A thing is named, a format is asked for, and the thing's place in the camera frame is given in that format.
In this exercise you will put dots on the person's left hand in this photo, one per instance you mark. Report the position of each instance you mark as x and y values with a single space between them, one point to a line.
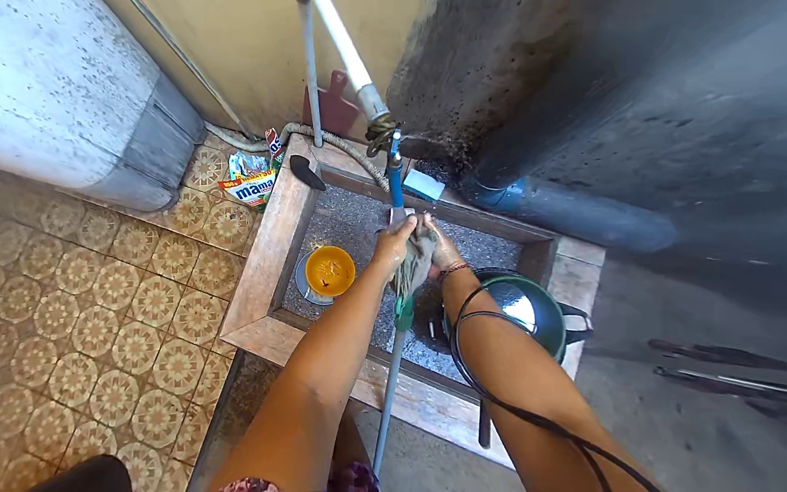
388 250

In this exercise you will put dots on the person's right hand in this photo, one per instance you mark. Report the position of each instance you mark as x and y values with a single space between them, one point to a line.
447 253

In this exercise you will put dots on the person's right fingers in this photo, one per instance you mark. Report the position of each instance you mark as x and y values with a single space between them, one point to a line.
431 223

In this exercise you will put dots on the person's left thumb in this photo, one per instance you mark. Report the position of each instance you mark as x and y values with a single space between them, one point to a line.
407 225

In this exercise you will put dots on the grey wet mop cloth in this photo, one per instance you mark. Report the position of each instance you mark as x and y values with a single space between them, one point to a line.
413 263

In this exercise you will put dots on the person's right forearm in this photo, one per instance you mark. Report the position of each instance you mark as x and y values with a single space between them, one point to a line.
530 376

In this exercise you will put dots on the person's left forearm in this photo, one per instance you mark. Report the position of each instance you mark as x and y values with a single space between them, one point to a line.
317 365

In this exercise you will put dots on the light blue sponge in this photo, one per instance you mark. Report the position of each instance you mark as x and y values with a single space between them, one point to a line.
424 184

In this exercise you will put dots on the tap with blue spout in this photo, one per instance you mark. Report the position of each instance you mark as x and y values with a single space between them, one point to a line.
395 180

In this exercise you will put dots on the green mop clamp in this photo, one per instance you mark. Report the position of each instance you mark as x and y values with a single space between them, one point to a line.
404 313

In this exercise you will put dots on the yellow bowl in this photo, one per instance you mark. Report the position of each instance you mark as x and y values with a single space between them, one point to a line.
329 270

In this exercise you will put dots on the black oval object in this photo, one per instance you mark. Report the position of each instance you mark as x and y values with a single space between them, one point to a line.
307 173

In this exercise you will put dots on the clear round dish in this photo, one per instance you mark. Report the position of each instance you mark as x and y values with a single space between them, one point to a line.
308 288

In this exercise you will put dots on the dark red cutting board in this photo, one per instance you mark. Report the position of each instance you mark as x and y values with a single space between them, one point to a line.
333 108

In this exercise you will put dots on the tiled sink basin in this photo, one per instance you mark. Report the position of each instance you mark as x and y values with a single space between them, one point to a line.
267 266

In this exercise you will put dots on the thick grey drain pipe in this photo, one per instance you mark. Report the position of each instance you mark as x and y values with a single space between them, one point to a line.
578 210

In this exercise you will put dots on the narrow red sachet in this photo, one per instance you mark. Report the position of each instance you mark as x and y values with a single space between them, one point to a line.
274 145

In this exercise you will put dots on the red white detergent bag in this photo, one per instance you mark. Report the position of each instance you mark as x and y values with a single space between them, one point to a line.
253 192

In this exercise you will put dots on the crumpled light blue packet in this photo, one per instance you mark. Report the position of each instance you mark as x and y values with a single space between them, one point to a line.
246 165

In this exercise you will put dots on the thin grey upright pipe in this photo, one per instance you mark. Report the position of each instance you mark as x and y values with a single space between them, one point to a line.
312 75

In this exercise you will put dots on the grey mop pole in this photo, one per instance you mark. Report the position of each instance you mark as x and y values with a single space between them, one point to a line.
390 403

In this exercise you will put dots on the white water pipe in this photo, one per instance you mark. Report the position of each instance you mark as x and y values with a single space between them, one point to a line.
345 48

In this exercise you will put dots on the person's legs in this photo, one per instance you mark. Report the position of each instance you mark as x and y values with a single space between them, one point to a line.
351 437

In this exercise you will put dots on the person's body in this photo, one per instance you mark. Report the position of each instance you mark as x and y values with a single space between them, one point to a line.
251 486

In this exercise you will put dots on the dark thin stick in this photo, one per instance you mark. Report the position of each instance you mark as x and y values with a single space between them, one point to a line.
708 353

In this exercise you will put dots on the thin metal rod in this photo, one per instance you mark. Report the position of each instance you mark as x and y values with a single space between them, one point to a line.
721 379

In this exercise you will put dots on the black rounded object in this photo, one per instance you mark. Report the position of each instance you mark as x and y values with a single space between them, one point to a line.
89 476

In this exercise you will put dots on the thin metal wall pipe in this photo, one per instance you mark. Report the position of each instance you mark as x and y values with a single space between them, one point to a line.
188 66

